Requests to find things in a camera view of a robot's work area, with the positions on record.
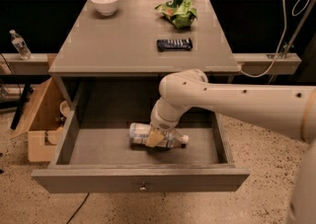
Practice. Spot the white ceramic bowl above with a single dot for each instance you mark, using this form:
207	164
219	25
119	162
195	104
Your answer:
106	7

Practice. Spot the metal drawer knob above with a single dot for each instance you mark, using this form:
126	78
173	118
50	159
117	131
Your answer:
143	187

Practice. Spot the black table leg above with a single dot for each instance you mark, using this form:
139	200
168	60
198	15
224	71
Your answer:
20	106

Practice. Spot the grey ledge rail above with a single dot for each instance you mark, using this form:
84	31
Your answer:
251	63

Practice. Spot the grey cabinet with counter top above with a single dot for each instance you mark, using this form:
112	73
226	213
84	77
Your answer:
125	44

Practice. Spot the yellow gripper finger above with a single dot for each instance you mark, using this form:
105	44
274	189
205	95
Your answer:
155	136

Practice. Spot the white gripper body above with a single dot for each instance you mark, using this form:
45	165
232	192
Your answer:
160	123

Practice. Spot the dark blue snack bar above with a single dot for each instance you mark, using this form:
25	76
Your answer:
174	44

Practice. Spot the green chip bag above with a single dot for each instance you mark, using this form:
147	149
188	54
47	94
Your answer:
180	13

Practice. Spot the grey open top drawer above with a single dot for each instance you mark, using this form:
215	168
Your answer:
94	153

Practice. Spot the cardboard box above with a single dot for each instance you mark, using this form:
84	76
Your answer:
41	122

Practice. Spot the clear water bottle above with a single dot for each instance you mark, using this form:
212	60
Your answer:
20	44

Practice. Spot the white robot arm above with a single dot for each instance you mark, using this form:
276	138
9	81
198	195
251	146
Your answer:
287	110

